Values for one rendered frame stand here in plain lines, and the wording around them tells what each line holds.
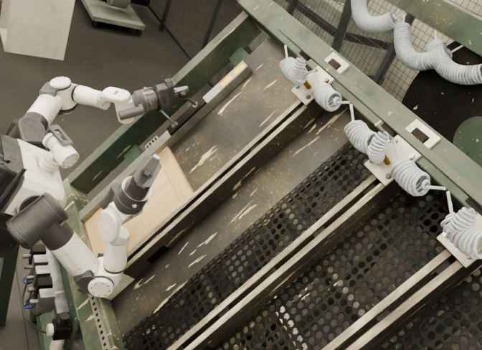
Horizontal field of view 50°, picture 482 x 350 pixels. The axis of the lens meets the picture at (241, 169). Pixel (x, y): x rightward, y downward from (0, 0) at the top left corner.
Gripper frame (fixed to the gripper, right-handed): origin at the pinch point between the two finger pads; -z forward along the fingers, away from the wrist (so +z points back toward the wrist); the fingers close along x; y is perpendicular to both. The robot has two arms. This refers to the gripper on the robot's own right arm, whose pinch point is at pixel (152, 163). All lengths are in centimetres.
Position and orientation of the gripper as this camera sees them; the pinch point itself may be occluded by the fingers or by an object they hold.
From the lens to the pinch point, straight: 139.6
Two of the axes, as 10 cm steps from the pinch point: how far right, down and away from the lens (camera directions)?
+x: 2.0, -6.0, 7.8
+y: 8.4, 5.1, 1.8
